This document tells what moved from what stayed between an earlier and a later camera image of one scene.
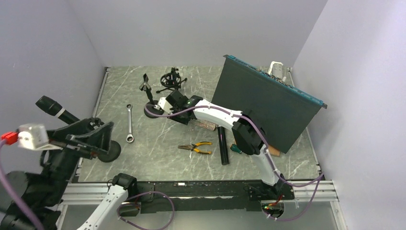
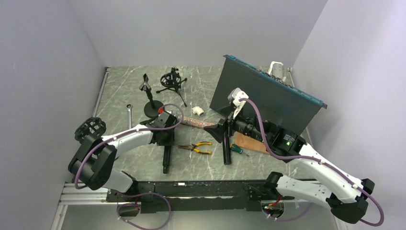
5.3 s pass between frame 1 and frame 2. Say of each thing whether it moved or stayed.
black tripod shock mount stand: stayed
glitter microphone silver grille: stayed
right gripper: moved
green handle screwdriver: stayed
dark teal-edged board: stayed
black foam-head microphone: moved
